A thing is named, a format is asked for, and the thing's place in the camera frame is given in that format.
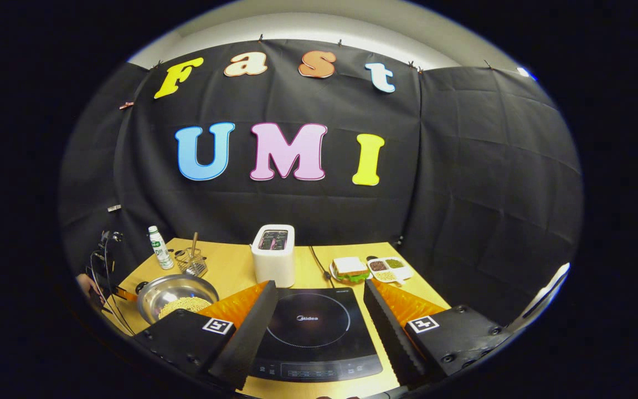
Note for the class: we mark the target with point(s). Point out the ceiling strip light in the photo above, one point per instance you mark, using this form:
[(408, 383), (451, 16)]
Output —
[(525, 72)]

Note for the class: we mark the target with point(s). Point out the black backdrop cloth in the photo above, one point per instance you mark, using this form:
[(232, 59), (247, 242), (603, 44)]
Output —
[(297, 216)]

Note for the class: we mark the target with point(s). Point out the white toaster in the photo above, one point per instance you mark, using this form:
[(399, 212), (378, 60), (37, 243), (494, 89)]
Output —
[(273, 260)]

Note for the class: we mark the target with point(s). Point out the small heap of red beans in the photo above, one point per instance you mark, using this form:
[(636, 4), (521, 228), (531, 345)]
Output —
[(378, 266)]

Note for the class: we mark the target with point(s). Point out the pile of yellow soybeans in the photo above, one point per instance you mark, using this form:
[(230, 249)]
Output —
[(186, 305)]

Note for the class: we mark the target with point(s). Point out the stainless steel pot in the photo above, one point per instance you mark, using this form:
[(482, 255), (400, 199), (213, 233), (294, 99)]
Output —
[(172, 291)]

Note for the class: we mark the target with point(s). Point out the white divided dish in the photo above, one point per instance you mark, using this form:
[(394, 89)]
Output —
[(405, 272)]

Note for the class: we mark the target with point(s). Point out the black induction cooktop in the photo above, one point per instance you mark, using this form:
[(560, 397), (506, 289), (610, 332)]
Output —
[(310, 327)]

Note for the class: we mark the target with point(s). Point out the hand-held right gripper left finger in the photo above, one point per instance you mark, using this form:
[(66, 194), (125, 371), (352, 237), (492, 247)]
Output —
[(244, 338)]

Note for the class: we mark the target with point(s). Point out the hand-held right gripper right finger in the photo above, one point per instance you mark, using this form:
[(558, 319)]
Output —
[(391, 338)]

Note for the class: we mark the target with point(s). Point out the small white plate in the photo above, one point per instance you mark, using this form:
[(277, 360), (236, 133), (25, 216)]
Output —
[(334, 274)]

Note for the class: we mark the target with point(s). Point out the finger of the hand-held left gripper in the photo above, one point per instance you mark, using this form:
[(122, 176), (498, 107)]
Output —
[(125, 295)]

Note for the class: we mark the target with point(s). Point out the pink cloth clip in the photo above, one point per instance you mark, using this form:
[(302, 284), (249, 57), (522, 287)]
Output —
[(126, 105)]

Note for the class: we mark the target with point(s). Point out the small heap of pale soybeans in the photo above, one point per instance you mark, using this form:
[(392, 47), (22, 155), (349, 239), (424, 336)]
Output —
[(386, 275)]

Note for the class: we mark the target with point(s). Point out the small heap of green beans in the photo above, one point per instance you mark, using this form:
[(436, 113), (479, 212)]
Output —
[(394, 264)]

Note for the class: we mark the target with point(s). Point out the white green-label bottle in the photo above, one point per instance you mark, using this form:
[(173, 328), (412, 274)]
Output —
[(160, 252)]

